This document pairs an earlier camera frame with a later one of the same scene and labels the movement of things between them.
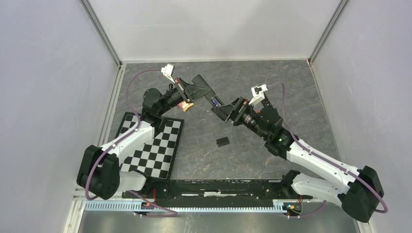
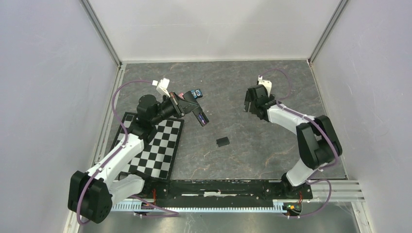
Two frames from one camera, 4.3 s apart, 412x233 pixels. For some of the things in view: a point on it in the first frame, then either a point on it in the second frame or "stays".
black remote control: x=215 y=101 -> x=200 y=116
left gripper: x=192 y=92 -> x=181 y=106
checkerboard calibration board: x=158 y=158 stays
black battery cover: x=222 y=141 stays
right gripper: x=240 y=106 -> x=247 y=101
